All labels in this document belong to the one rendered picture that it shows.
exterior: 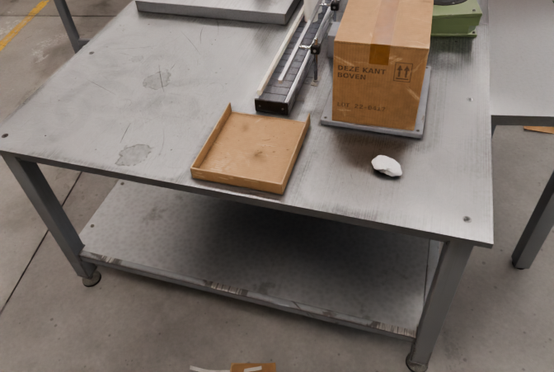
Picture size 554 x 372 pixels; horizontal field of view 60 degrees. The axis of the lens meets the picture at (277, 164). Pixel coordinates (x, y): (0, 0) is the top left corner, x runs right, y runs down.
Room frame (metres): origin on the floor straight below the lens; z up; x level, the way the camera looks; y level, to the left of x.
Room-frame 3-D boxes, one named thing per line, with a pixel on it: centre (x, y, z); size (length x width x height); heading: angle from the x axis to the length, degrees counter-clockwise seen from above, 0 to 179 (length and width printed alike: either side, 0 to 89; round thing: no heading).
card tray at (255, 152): (1.02, 0.06, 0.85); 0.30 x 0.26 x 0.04; 160
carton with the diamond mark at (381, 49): (1.20, -0.33, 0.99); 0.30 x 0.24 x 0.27; 161
